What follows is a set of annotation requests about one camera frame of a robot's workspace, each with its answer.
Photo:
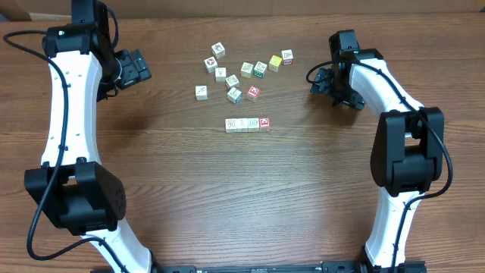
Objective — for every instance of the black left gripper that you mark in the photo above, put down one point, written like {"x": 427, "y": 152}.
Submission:
{"x": 135, "y": 66}

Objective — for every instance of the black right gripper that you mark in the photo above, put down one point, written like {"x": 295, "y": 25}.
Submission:
{"x": 323, "y": 84}

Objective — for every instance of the hammer picture yellow block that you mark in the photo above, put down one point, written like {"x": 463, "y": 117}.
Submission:
{"x": 275, "y": 63}

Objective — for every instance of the red letter block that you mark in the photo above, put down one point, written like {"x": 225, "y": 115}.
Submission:
{"x": 253, "y": 93}
{"x": 264, "y": 124}

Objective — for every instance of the pretzel picture block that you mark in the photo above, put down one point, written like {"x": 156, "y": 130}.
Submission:
{"x": 253, "y": 125}

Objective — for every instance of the giraffe picture block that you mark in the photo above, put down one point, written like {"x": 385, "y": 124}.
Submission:
{"x": 242, "y": 125}

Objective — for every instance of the line drawing wooden block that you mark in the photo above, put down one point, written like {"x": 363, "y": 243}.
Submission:
{"x": 230, "y": 125}

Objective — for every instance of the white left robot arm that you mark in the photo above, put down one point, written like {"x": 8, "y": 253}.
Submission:
{"x": 71, "y": 187}

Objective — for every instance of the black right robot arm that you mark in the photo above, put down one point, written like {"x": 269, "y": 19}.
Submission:
{"x": 408, "y": 153}

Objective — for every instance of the tree picture red block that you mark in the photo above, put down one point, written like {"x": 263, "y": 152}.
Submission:
{"x": 287, "y": 56}

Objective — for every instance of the dog picture green block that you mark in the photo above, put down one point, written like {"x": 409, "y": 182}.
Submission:
{"x": 260, "y": 69}

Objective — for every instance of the green sided picture block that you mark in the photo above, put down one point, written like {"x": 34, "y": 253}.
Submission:
{"x": 201, "y": 92}

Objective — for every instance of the soccer ball picture block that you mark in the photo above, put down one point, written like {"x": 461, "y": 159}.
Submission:
{"x": 211, "y": 64}

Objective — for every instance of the turtle picture block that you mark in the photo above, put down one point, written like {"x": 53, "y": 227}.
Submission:
{"x": 246, "y": 69}

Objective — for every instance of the face picture block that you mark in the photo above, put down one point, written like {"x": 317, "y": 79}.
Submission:
{"x": 218, "y": 50}

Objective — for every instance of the ice cream picture block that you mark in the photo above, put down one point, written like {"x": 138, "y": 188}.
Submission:
{"x": 220, "y": 74}

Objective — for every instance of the blue sided picture block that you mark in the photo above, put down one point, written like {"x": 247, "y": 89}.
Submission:
{"x": 234, "y": 95}

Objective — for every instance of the snail picture block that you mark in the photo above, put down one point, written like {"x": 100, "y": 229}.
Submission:
{"x": 232, "y": 81}

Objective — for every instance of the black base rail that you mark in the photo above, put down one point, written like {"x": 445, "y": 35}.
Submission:
{"x": 257, "y": 269}

